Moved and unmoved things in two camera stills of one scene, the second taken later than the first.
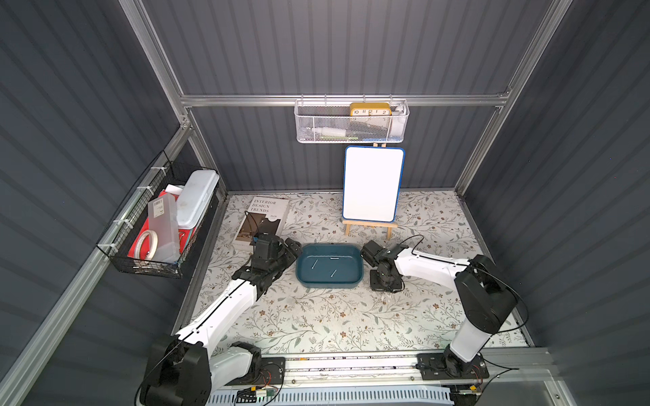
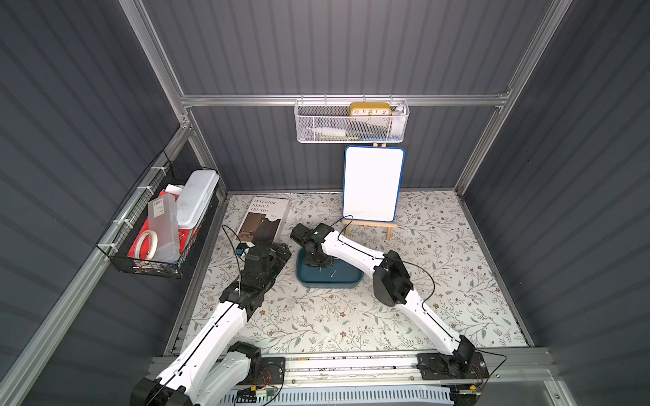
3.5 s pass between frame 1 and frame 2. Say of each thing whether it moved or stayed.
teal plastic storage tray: stayed
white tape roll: stayed
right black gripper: moved
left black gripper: stayed
